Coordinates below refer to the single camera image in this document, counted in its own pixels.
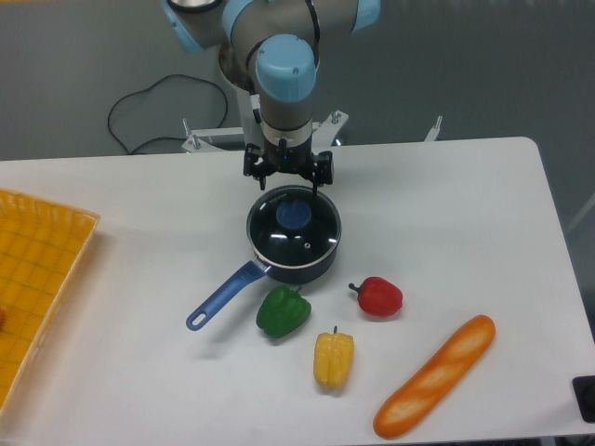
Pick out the red bell pepper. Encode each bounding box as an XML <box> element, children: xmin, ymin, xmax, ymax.
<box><xmin>349</xmin><ymin>276</ymin><xmax>403</xmax><ymax>318</ymax></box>

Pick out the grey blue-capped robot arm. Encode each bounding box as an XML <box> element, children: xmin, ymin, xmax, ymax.
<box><xmin>162</xmin><ymin>1</ymin><xmax>381</xmax><ymax>189</ymax></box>

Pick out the dark blue saucepan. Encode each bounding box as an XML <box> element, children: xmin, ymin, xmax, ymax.
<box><xmin>186</xmin><ymin>238</ymin><xmax>339</xmax><ymax>331</ymax></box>

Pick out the glass lid with blue knob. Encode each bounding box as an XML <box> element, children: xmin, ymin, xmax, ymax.
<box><xmin>246</xmin><ymin>185</ymin><xmax>342</xmax><ymax>269</ymax></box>

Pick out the black cable on floor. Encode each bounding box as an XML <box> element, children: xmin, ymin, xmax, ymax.
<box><xmin>107</xmin><ymin>73</ymin><xmax>230</xmax><ymax>155</ymax></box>

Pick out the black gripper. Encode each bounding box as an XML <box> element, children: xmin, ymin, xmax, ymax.
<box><xmin>243</xmin><ymin>137</ymin><xmax>334</xmax><ymax>196</ymax></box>

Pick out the yellow woven basket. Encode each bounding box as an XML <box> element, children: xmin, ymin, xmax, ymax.
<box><xmin>1</xmin><ymin>189</ymin><xmax>100</xmax><ymax>408</ymax></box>

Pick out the black device at table edge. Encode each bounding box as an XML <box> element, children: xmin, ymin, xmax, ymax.
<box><xmin>572</xmin><ymin>375</ymin><xmax>595</xmax><ymax>424</ymax></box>

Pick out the orange baguette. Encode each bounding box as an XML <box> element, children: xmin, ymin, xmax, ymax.
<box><xmin>373</xmin><ymin>315</ymin><xmax>496</xmax><ymax>439</ymax></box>

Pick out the yellow bell pepper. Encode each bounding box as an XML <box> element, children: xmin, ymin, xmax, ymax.
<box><xmin>313</xmin><ymin>326</ymin><xmax>355</xmax><ymax>390</ymax></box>

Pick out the green bell pepper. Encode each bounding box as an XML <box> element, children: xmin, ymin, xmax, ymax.
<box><xmin>256</xmin><ymin>285</ymin><xmax>311</xmax><ymax>339</ymax></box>

